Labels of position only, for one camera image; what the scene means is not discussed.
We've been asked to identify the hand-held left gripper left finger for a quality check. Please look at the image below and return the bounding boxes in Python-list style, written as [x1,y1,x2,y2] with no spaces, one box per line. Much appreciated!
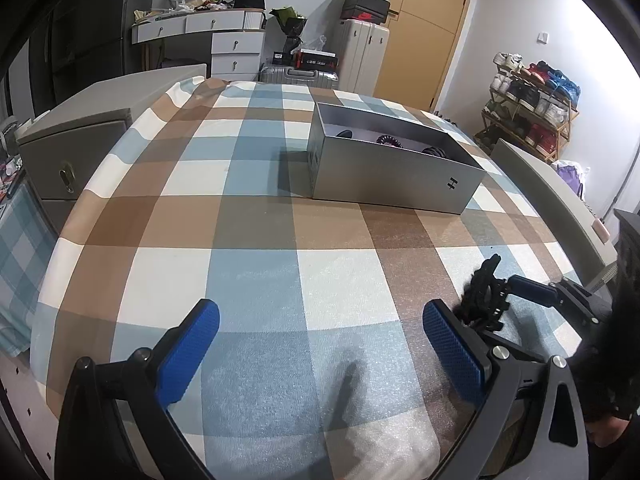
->
[54,298,221,480]

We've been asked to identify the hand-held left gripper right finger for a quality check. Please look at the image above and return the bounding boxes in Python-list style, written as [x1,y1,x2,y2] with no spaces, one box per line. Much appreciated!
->
[422,299,593,480]

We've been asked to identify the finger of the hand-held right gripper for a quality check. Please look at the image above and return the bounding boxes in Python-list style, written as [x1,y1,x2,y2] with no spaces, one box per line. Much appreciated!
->
[507,275,613,331]

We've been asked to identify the black hair claw clip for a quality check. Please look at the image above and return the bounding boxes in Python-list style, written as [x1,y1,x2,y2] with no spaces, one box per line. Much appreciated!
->
[460,254,512,333]

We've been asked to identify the grey cardboard box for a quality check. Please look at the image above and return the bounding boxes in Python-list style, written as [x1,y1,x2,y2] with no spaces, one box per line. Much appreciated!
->
[306,101,488,216]

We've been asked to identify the purple bag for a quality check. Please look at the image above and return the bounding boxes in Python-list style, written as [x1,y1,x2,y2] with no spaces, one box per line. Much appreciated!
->
[554,159,586,198]

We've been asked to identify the grey padded panel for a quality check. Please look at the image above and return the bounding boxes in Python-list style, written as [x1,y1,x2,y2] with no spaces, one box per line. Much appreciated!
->
[490,138,618,291]

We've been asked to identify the wooden shoe rack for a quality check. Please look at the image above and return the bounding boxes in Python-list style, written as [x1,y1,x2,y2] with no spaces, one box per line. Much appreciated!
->
[472,52,581,163]

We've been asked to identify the rows of shoes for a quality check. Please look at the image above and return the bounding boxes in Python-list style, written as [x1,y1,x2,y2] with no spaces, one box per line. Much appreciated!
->
[487,51,581,146]

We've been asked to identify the blue plaid cloth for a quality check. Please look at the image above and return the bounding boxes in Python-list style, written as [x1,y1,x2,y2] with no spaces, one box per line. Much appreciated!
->
[0,180,58,356]

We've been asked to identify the grey bedside cabinet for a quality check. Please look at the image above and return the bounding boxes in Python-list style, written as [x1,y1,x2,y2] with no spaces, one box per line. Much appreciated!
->
[15,62,208,231]

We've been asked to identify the wooden door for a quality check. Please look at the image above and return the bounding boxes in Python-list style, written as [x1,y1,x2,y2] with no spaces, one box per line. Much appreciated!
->
[380,0,476,111]

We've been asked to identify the white suitcase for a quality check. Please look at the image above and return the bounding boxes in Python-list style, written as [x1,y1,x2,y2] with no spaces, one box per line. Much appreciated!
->
[332,17,391,96]

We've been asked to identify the silver suitcase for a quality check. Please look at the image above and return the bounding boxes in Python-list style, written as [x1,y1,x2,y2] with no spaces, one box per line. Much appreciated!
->
[259,65,340,88]

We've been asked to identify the white dressing table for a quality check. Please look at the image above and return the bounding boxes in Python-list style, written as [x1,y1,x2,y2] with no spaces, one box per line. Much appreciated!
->
[131,7,268,81]

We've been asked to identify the black red shoe box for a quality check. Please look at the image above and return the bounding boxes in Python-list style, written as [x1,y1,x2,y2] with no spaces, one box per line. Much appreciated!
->
[340,0,392,23]

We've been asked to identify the black wrapped flower bouquet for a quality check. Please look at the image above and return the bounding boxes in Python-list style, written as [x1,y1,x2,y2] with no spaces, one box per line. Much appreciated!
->
[270,6,308,56]

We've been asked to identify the black wardrobe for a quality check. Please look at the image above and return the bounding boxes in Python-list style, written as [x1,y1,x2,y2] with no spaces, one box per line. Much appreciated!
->
[30,0,156,116]

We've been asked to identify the pile of dresser clutter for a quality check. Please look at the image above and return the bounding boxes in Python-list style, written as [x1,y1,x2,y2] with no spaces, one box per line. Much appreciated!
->
[132,0,236,23]

